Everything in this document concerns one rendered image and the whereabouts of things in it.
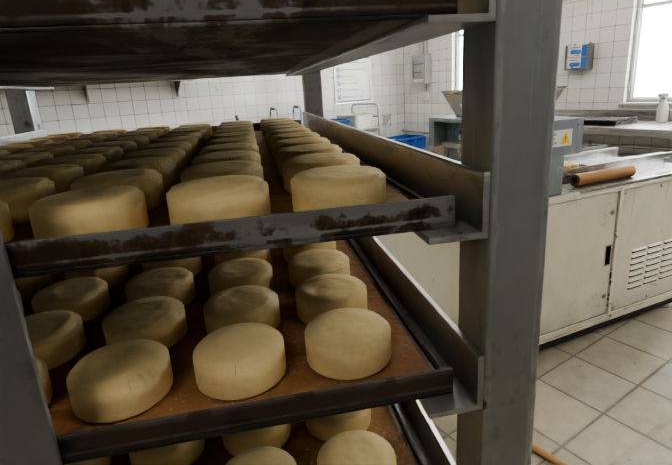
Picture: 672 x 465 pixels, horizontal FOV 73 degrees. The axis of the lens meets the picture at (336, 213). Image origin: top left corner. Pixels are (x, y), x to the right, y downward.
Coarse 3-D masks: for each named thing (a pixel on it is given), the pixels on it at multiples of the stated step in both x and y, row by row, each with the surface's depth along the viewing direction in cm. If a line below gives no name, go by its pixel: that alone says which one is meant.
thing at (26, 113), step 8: (8, 96) 68; (16, 96) 69; (24, 96) 69; (32, 96) 71; (8, 104) 69; (16, 104) 69; (24, 104) 69; (32, 104) 70; (16, 112) 69; (24, 112) 69; (32, 112) 70; (16, 120) 70; (24, 120) 70; (32, 120) 70; (40, 120) 72; (16, 128) 70; (24, 128) 70; (32, 128) 70; (40, 128) 72
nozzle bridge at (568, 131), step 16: (432, 128) 253; (448, 128) 254; (560, 128) 199; (576, 128) 203; (432, 144) 256; (448, 144) 248; (560, 144) 201; (576, 144) 205; (560, 160) 203; (560, 176) 206; (560, 192) 208
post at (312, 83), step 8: (320, 72) 76; (304, 80) 76; (312, 80) 76; (320, 80) 77; (304, 88) 77; (312, 88) 77; (320, 88) 77; (304, 96) 78; (312, 96) 77; (320, 96) 77; (304, 104) 79; (312, 104) 77; (320, 104) 78; (312, 112) 78; (320, 112) 78
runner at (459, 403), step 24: (360, 240) 45; (384, 264) 37; (384, 288) 36; (408, 288) 32; (408, 312) 32; (432, 312) 27; (432, 336) 28; (456, 336) 24; (456, 360) 25; (480, 360) 22; (456, 384) 24; (480, 384) 22; (432, 408) 23; (456, 408) 22; (480, 408) 23
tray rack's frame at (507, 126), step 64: (512, 0) 18; (512, 64) 19; (512, 128) 19; (512, 192) 20; (0, 256) 17; (512, 256) 21; (0, 320) 18; (512, 320) 22; (0, 384) 19; (512, 384) 23; (0, 448) 19; (512, 448) 24
